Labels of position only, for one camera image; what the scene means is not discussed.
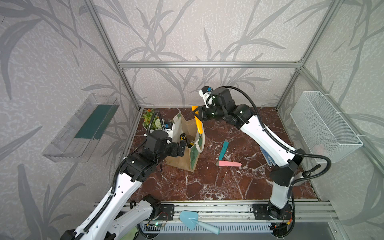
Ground potted artificial flowers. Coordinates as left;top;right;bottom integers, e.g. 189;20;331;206
142;109;162;130

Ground clear plastic wall bin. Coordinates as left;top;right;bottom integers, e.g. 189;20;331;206
42;93;120;163

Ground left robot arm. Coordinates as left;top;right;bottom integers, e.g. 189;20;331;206
61;130;188;240

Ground light blue garden trowel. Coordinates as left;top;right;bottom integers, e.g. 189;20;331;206
179;211;220;235

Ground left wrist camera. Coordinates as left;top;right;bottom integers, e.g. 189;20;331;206
164;121;174;130

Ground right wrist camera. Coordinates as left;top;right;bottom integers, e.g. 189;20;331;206
199;86;213;105

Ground pink utility knife crosswise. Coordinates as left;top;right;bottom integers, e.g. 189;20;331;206
216;161;242;168

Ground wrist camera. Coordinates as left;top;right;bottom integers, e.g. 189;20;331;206
199;86;213;105
164;121;174;130

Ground green Christmas jute pouch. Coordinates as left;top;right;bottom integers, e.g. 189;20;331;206
165;112;205;173

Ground yellow black utility knife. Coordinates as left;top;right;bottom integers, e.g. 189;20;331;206
180;134;194;148

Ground orange utility knife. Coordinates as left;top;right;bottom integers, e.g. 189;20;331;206
191;106;204;135

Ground teal utility knife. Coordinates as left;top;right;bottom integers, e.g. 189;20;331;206
218;140;229;161

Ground white wire mesh basket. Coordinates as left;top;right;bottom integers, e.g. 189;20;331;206
291;91;363;163

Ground black green rubber glove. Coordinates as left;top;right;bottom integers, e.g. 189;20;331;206
121;227;139;240

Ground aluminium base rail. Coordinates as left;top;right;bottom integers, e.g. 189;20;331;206
161;199;340;223

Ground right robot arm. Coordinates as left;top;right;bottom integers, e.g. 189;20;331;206
194;86;332;218

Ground blue dotted work glove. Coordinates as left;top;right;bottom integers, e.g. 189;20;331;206
260;147;276;167

